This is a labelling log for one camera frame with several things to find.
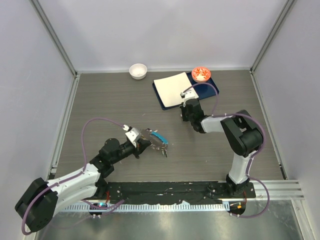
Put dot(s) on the orange patterned bowl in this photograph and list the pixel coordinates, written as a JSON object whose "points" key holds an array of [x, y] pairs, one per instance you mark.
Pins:
{"points": [[201, 74]]}

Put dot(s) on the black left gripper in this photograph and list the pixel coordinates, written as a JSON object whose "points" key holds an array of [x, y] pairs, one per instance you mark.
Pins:
{"points": [[141, 144]]}

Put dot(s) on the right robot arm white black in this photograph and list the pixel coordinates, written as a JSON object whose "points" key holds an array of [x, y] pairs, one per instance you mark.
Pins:
{"points": [[244, 134]]}

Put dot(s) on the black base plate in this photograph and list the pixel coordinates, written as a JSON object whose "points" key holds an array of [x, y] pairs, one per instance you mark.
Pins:
{"points": [[171, 192]]}

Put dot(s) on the metal key organizer blue handle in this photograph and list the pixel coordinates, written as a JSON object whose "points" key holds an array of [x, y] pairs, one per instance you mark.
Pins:
{"points": [[158, 142]]}

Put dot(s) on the white square plate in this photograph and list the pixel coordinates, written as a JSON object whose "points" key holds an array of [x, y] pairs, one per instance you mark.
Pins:
{"points": [[169, 89]]}

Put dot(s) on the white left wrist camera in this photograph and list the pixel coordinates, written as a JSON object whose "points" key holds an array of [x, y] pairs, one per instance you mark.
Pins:
{"points": [[133, 134]]}

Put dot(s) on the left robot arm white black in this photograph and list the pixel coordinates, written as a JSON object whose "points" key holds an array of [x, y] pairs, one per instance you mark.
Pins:
{"points": [[42, 200]]}

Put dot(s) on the white bowl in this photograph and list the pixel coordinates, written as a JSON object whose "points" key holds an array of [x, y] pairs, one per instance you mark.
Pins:
{"points": [[138, 71]]}

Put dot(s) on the slotted cable duct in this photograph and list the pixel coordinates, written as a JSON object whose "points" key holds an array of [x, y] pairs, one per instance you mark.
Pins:
{"points": [[128, 208]]}

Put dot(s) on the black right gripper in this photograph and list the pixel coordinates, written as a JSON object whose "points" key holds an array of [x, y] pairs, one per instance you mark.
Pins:
{"points": [[183, 109]]}

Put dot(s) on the dark blue tray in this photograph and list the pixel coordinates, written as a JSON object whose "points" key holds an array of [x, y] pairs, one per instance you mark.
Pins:
{"points": [[203, 91]]}

